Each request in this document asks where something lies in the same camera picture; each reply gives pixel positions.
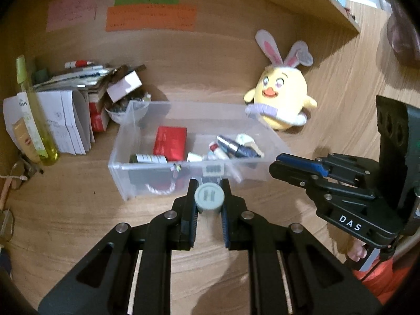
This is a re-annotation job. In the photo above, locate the white red lip balm tube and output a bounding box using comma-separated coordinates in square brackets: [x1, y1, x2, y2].
[209, 141, 230, 160]

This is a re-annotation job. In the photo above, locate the dark green glass bottle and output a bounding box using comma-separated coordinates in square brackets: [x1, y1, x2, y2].
[129, 154, 167, 164]

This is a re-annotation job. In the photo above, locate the pale green tube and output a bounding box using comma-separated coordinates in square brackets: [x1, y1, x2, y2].
[187, 151, 243, 183]

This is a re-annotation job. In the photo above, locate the orange sleeve forearm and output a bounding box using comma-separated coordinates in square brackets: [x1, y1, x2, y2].
[353, 259, 414, 304]

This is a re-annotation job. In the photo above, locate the right hand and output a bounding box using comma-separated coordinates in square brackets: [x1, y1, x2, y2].
[346, 237, 367, 262]

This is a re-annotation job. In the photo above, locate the yellow chick bunny plush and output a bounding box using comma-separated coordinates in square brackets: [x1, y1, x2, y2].
[243, 29, 318, 130]

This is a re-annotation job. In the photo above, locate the clear plastic storage bin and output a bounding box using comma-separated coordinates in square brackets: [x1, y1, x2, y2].
[108, 102, 290, 201]

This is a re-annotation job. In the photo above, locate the red envelope packet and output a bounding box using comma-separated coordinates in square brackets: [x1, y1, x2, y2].
[153, 126, 187, 161]

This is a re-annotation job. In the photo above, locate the white ceramic bowl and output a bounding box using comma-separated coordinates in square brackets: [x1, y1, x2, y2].
[105, 99, 150, 124]

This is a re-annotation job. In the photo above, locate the red small box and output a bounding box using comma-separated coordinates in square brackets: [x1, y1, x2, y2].
[89, 102, 110, 133]

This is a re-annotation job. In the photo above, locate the small pink white box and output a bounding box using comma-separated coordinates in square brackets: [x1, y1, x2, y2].
[107, 70, 142, 103]

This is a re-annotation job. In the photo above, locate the white paper boxes stack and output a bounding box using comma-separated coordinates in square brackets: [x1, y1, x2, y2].
[2, 86, 96, 156]

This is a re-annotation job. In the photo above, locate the metal nail clipper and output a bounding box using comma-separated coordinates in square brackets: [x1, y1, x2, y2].
[10, 159, 43, 189]

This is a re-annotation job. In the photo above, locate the beige wooden stick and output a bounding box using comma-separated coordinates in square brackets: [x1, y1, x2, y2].
[0, 177, 12, 211]

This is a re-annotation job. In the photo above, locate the red white marker pen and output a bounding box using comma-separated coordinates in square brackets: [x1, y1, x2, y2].
[64, 60, 94, 69]

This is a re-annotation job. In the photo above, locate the orange sticky note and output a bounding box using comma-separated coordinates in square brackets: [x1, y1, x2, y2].
[105, 4, 197, 32]

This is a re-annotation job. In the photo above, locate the pink sticky note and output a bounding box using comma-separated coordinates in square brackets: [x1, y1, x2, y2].
[46, 0, 97, 32]

